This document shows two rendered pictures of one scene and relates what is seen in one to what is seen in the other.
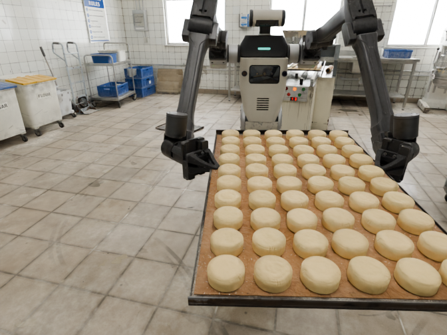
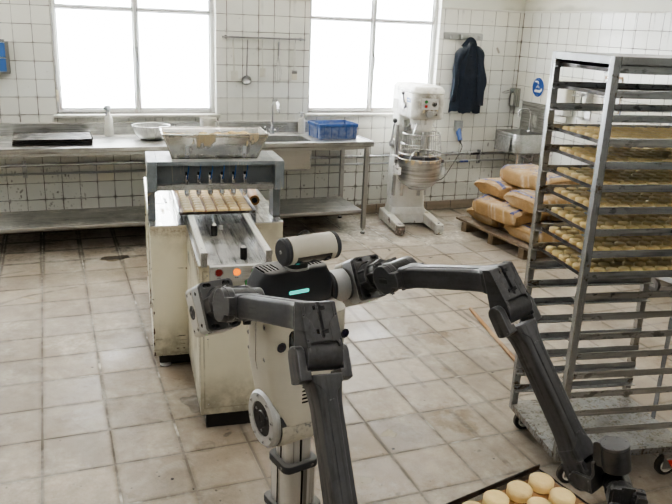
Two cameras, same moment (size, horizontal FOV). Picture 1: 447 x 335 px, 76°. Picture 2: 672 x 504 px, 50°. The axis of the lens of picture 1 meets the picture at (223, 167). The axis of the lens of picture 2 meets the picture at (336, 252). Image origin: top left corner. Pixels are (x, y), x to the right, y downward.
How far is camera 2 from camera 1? 97 cm
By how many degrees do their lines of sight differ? 34
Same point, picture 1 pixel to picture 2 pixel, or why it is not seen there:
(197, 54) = (338, 413)
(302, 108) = not seen: hidden behind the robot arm
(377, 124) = (573, 450)
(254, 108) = (298, 401)
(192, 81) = (346, 463)
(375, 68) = (549, 372)
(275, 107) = not seen: hidden behind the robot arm
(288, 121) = (229, 337)
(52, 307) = not seen: outside the picture
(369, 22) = (524, 305)
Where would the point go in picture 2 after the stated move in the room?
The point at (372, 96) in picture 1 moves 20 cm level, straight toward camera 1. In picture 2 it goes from (556, 410) to (601, 464)
